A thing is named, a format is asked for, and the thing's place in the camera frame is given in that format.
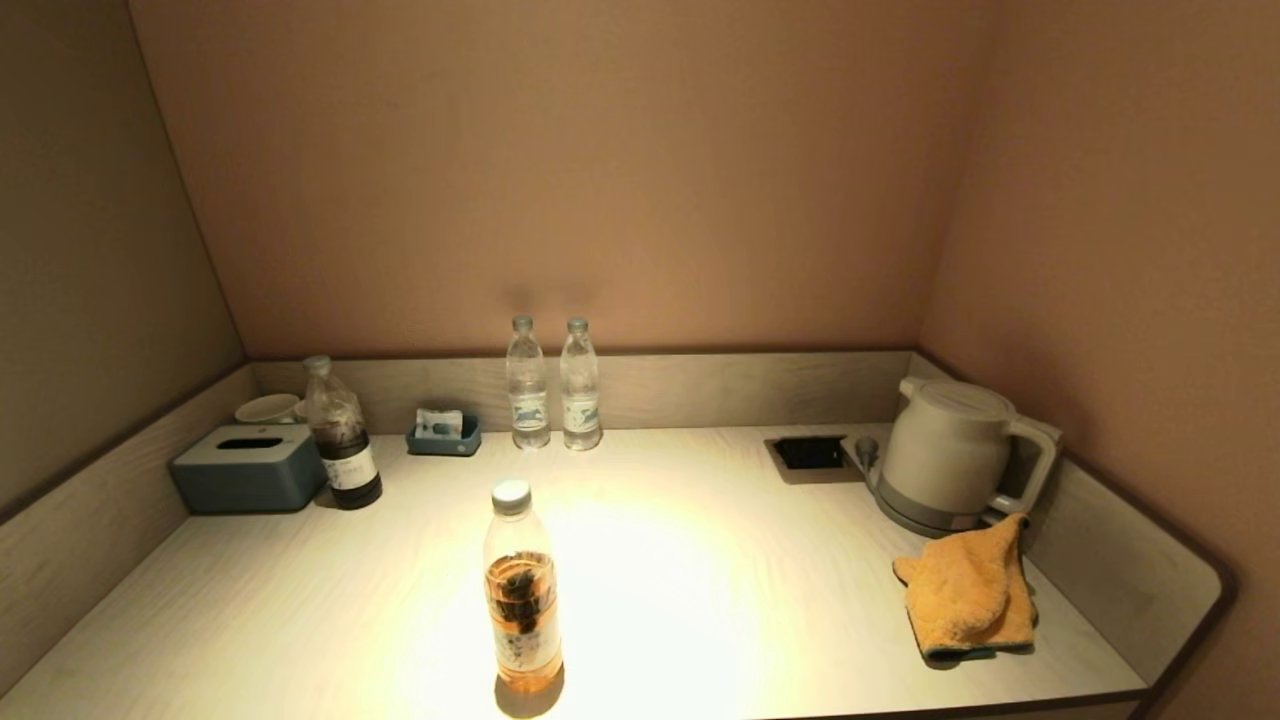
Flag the recessed black power socket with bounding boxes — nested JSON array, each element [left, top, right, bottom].
[[765, 434, 863, 485]]

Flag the small blue tray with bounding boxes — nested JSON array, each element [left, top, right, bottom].
[[406, 414, 482, 457]]

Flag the white ceramic cup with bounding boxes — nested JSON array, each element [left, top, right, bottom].
[[234, 393, 307, 425]]

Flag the clear water bottle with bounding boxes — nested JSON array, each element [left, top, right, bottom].
[[560, 318, 603, 452], [505, 314, 552, 451]]

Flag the dark liquid bottle white label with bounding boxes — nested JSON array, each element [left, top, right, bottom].
[[303, 355, 383, 511]]

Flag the orange microfibre cloth grey underside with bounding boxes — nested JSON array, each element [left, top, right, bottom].
[[893, 513, 1041, 662]]

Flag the grey kettle base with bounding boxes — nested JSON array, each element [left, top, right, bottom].
[[866, 468, 1023, 540]]

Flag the white electric kettle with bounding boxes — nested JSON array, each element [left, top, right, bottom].
[[878, 376, 1063, 523]]

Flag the amber tea bottle white cap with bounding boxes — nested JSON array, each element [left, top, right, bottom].
[[484, 479, 565, 697]]

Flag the grey-blue tissue box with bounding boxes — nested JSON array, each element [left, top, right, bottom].
[[169, 423, 327, 515]]

